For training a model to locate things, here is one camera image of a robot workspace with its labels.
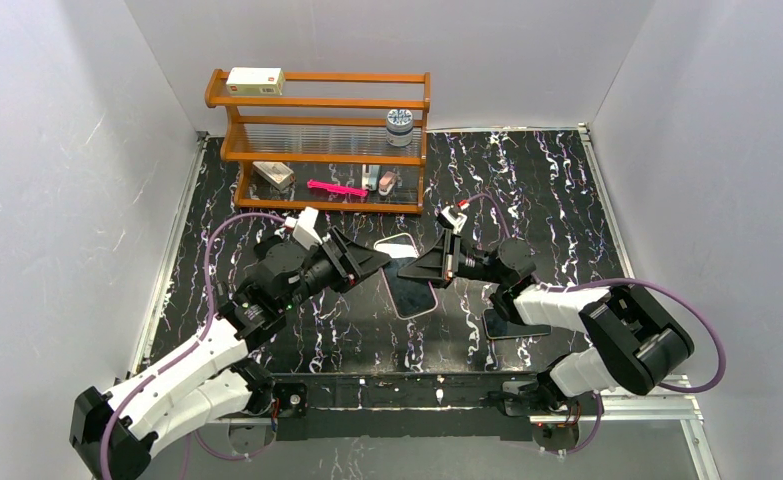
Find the beige phone case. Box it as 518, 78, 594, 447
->
373, 233, 438, 320

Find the black smartphone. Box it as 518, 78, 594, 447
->
382, 258, 437, 320

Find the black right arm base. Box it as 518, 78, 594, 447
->
488, 378, 605, 457

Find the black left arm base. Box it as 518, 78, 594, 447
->
228, 360, 309, 458

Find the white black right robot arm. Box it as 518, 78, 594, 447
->
398, 229, 694, 402

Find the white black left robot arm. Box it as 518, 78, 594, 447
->
69, 228, 391, 479

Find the black phone with light edge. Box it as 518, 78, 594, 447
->
482, 309, 552, 340

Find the pink comb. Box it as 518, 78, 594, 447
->
306, 179, 369, 198

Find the pink white stapler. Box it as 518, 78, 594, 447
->
377, 171, 398, 197

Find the small white blue box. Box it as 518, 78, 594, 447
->
361, 164, 380, 191

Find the small grey white box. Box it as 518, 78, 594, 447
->
253, 161, 295, 192

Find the orange wooden shelf rack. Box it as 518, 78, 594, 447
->
204, 69, 431, 215

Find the round blue white tin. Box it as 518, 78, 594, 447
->
386, 109, 414, 147

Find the white red box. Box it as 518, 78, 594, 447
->
226, 67, 286, 96

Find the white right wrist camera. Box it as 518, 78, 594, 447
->
438, 201, 468, 236

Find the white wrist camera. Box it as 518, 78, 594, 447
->
438, 201, 468, 236
283, 207, 322, 250

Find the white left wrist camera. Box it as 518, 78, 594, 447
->
283, 207, 322, 250

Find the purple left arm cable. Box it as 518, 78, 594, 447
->
99, 211, 290, 480

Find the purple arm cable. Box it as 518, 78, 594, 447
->
457, 192, 728, 457
99, 211, 290, 480

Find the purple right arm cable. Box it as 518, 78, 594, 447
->
457, 192, 728, 457

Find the aluminium front frame rail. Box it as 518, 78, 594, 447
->
92, 376, 724, 480

